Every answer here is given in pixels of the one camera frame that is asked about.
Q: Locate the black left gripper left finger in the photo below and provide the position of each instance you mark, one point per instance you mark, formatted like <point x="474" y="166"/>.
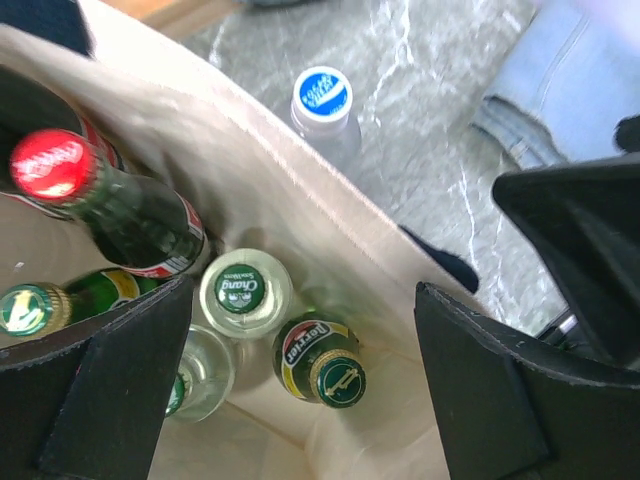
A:
<point x="89" y="401"/>

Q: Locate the clear plastic bottle blue cap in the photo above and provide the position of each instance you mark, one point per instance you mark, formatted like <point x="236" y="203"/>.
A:
<point x="320" y="112"/>

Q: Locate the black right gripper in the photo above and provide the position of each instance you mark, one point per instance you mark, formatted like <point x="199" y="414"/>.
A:
<point x="583" y="221"/>

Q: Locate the clear glass bottle green cap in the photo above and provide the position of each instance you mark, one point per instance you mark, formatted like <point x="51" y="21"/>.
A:
<point x="246" y="294"/>
<point x="205" y="376"/>

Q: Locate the beige canvas tote bag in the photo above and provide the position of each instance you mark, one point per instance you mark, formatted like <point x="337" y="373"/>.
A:
<point x="255" y="184"/>

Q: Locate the large cola bottle red cap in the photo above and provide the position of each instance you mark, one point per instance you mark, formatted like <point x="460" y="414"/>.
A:
<point x="28" y="106"/>

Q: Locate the small cola bottle red cap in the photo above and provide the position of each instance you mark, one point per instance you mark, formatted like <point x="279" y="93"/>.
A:
<point x="137" y="222"/>

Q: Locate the green glass bottle gold cap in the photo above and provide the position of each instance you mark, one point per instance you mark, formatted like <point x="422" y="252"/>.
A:
<point x="316" y="358"/>

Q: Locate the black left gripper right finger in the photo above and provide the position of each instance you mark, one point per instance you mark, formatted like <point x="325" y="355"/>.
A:
<point x="509" y="406"/>

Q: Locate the wooden clothes rack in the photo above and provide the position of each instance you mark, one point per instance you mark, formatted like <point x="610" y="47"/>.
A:
<point x="164" y="13"/>

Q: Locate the green glass bottle labelled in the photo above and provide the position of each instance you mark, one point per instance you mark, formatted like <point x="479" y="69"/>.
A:
<point x="36" y="309"/>

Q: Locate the folded light blue cloth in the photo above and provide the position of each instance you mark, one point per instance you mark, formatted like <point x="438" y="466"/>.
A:
<point x="570" y="79"/>

